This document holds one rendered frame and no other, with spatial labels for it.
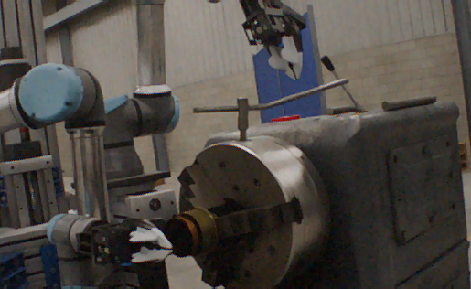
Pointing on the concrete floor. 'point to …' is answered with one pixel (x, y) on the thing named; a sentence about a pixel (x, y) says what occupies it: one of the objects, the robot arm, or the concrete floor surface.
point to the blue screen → (277, 85)
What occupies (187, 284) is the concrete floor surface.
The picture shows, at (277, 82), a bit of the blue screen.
